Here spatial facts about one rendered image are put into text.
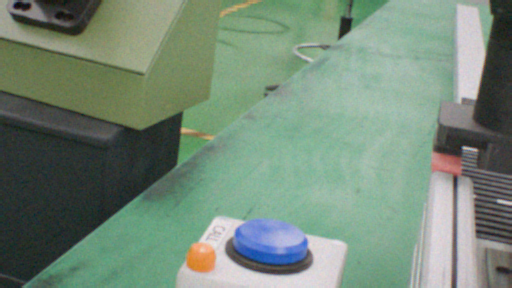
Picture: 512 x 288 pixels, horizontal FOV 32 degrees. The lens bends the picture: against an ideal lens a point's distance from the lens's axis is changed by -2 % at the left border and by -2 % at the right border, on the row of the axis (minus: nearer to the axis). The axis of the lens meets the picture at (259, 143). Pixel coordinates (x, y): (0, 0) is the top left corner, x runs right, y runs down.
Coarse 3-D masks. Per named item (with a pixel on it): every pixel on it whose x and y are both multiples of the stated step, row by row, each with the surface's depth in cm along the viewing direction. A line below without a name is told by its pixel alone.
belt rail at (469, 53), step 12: (456, 12) 160; (468, 12) 160; (456, 24) 148; (468, 24) 147; (456, 36) 139; (468, 36) 137; (480, 36) 138; (456, 48) 129; (468, 48) 127; (480, 48) 129; (456, 60) 122; (468, 60) 119; (480, 60) 121; (456, 72) 114; (468, 72) 112; (480, 72) 113; (456, 84) 113; (468, 84) 106; (456, 96) 107; (468, 96) 101
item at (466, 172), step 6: (462, 168) 75; (468, 168) 75; (474, 168) 76; (462, 174) 74; (468, 174) 74; (474, 174) 74; (480, 174) 75; (486, 174) 75; (492, 174) 75; (498, 174) 75; (486, 180) 74; (492, 180) 74; (498, 180) 74; (504, 180) 74; (510, 180) 74
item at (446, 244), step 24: (432, 192) 54; (456, 192) 54; (432, 216) 50; (456, 216) 51; (432, 240) 47; (456, 240) 47; (480, 240) 58; (432, 264) 44; (456, 264) 45; (480, 264) 54; (504, 264) 52
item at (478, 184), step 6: (474, 180) 73; (480, 180) 74; (474, 186) 72; (480, 186) 73; (486, 186) 73; (492, 186) 73; (498, 186) 73; (504, 186) 73; (510, 186) 73; (492, 192) 72; (498, 192) 72; (504, 192) 72; (510, 192) 72
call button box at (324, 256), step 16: (224, 224) 51; (240, 224) 52; (208, 240) 49; (224, 240) 49; (320, 240) 51; (336, 240) 51; (224, 256) 47; (240, 256) 47; (320, 256) 49; (336, 256) 49; (192, 272) 45; (208, 272) 46; (224, 272) 46; (240, 272) 46; (256, 272) 46; (272, 272) 46; (288, 272) 46; (304, 272) 47; (320, 272) 47; (336, 272) 48
